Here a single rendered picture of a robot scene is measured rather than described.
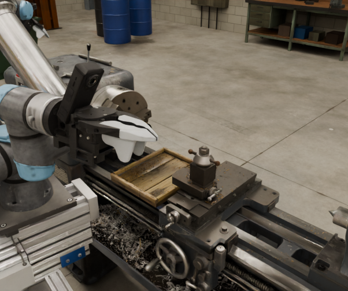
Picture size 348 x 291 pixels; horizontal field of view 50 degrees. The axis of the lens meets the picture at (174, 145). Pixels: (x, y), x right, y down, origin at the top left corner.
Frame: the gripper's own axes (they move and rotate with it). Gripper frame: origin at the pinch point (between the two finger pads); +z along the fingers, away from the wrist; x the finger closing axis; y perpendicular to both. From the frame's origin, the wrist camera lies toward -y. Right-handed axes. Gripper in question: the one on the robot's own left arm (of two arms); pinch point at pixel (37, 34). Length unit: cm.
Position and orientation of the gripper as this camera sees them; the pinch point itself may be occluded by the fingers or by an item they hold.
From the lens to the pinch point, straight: 209.8
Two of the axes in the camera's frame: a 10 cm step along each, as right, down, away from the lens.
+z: 1.7, 4.2, 8.9
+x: 9.4, 2.1, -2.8
